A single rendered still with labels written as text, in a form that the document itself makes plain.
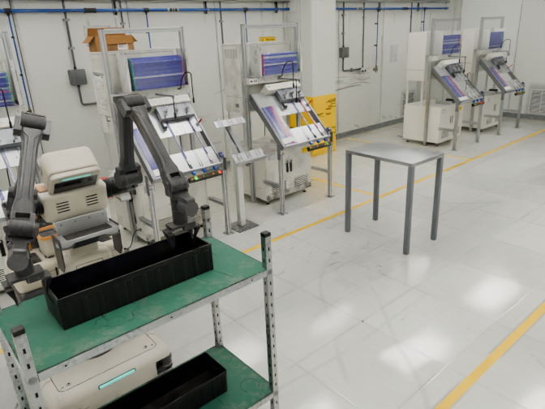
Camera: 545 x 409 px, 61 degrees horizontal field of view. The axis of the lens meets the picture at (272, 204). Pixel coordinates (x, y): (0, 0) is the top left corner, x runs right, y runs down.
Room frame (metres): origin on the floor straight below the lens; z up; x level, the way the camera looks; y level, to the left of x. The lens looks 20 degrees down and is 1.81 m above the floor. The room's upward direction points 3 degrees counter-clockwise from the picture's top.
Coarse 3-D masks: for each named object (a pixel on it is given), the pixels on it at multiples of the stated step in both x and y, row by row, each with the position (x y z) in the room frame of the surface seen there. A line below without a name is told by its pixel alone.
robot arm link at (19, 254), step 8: (8, 224) 1.27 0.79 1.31; (8, 232) 1.26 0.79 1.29; (16, 240) 1.26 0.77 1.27; (24, 240) 1.27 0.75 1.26; (32, 240) 1.29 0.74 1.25; (16, 248) 1.21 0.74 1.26; (24, 248) 1.22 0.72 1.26; (8, 256) 1.20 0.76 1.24; (16, 256) 1.20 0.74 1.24; (24, 256) 1.21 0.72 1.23; (8, 264) 1.19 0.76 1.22; (16, 264) 1.20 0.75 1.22; (24, 264) 1.21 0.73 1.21
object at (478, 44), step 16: (464, 32) 8.40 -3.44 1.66; (480, 32) 8.15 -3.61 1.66; (496, 32) 8.36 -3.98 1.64; (464, 48) 8.38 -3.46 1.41; (480, 48) 8.14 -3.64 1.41; (496, 48) 8.39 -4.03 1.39; (464, 64) 8.36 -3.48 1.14; (480, 64) 8.14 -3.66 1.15; (496, 64) 8.24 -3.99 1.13; (496, 80) 7.90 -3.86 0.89; (512, 80) 8.17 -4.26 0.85; (496, 96) 8.24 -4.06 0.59; (464, 112) 8.29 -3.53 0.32; (496, 112) 8.29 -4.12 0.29
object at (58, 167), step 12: (48, 156) 1.85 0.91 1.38; (60, 156) 1.87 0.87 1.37; (72, 156) 1.89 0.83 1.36; (84, 156) 1.91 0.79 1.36; (48, 168) 1.81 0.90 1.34; (60, 168) 1.82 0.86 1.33; (72, 168) 1.84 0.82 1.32; (84, 168) 1.87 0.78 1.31; (96, 168) 1.89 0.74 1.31; (48, 180) 1.81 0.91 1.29; (60, 180) 1.80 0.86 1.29; (72, 180) 1.84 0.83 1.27; (84, 180) 1.89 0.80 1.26; (96, 180) 1.93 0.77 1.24
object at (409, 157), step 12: (372, 144) 4.16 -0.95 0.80; (384, 144) 4.14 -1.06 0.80; (396, 144) 4.12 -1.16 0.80; (348, 156) 4.00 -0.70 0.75; (372, 156) 3.78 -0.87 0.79; (384, 156) 3.74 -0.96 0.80; (396, 156) 3.72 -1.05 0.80; (408, 156) 3.71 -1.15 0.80; (420, 156) 3.69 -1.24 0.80; (432, 156) 3.67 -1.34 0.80; (348, 168) 4.00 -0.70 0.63; (408, 168) 3.50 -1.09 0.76; (348, 180) 3.99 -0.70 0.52; (408, 180) 3.50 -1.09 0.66; (348, 192) 3.99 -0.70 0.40; (408, 192) 3.49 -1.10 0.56; (348, 204) 3.99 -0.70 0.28; (408, 204) 3.48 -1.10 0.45; (348, 216) 3.99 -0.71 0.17; (372, 216) 4.28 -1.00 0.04; (408, 216) 3.48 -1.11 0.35; (432, 216) 3.76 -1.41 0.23; (348, 228) 4.00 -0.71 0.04; (408, 228) 3.48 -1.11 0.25; (432, 228) 3.75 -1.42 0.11; (408, 240) 3.48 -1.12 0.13; (408, 252) 3.49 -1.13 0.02
